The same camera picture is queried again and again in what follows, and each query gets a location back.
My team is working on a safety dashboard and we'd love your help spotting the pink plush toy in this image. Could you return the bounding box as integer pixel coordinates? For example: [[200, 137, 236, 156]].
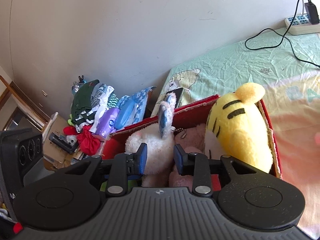
[[169, 123, 206, 191]]

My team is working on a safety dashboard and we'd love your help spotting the white rabbit plush toy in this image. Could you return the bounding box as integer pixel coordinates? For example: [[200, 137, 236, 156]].
[[125, 93, 176, 187]]

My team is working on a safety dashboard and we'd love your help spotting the yellow tiger plush toy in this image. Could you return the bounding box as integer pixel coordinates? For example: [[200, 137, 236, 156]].
[[204, 82, 273, 173]]

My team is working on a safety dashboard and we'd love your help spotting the red cardboard box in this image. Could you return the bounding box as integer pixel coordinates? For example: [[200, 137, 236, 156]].
[[103, 96, 277, 189]]

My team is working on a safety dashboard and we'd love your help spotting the metal keyring clasp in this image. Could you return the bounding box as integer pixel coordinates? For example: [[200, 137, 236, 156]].
[[174, 128, 187, 139]]

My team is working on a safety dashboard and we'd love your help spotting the red cloth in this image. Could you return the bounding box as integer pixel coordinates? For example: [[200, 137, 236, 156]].
[[63, 125, 101, 156]]

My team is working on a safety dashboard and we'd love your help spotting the purple bottle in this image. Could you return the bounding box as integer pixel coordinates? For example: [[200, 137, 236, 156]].
[[93, 107, 120, 141]]

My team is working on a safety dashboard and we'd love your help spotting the blue plastic case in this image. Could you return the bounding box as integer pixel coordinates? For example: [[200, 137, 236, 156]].
[[114, 99, 138, 130]]

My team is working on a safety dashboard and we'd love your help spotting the pile of folded socks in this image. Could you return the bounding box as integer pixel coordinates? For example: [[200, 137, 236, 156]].
[[68, 76, 118, 133]]

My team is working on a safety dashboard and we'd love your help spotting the black smartphone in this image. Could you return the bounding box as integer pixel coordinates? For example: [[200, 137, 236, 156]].
[[164, 87, 184, 108]]

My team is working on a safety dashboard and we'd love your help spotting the cartoon bear bed sheet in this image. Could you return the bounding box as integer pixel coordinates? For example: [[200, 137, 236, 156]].
[[158, 30, 319, 239]]

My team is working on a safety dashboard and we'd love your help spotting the white power strip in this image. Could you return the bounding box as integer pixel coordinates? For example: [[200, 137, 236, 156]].
[[284, 14, 320, 35]]

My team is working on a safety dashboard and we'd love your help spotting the black charger plug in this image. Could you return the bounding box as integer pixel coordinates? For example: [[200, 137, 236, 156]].
[[304, 0, 319, 25]]

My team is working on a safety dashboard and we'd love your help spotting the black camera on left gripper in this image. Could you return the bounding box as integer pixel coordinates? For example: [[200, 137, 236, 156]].
[[1, 128, 43, 205]]

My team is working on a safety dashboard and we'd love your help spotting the black charger cable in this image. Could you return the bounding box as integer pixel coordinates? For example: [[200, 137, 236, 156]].
[[244, 0, 320, 68]]

